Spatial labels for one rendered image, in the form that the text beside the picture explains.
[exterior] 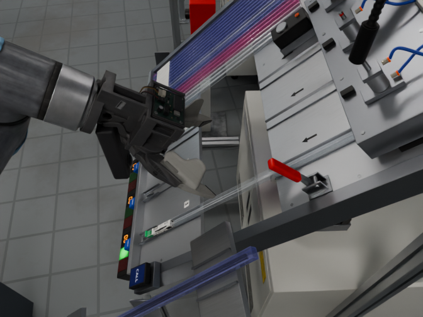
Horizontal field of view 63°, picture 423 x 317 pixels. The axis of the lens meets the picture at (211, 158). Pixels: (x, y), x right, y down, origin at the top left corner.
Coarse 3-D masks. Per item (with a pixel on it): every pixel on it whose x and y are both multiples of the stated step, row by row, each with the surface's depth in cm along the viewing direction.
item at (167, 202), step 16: (192, 128) 83; (176, 144) 86; (192, 144) 81; (144, 192) 85; (160, 192) 81; (176, 192) 77; (144, 208) 84; (160, 208) 79; (176, 208) 74; (144, 224) 81; (160, 224) 76; (192, 224) 69; (144, 240) 76; (160, 240) 74; (176, 240) 70; (144, 256) 75; (160, 256) 71; (176, 256) 68
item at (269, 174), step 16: (320, 144) 53; (336, 144) 52; (288, 160) 57; (304, 160) 55; (256, 176) 60; (272, 176) 58; (224, 192) 64; (240, 192) 62; (192, 208) 69; (208, 208) 66; (176, 224) 71
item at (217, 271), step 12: (240, 252) 40; (252, 252) 39; (216, 264) 42; (228, 264) 41; (240, 264) 40; (204, 276) 43; (216, 276) 42; (180, 288) 45; (192, 288) 44; (156, 300) 48; (168, 300) 46; (132, 312) 51; (144, 312) 49
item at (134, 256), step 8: (152, 72) 112; (144, 168) 90; (144, 176) 88; (144, 184) 87; (136, 192) 85; (136, 200) 84; (136, 208) 82; (136, 216) 81; (136, 224) 80; (136, 232) 79; (136, 240) 78; (136, 248) 77; (128, 256) 76; (136, 256) 76; (128, 264) 74; (136, 264) 75; (128, 272) 73
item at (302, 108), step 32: (256, 64) 76; (288, 64) 69; (320, 64) 62; (288, 96) 65; (320, 96) 59; (288, 128) 61; (320, 128) 56; (320, 160) 54; (352, 160) 50; (384, 160) 46; (288, 192) 55
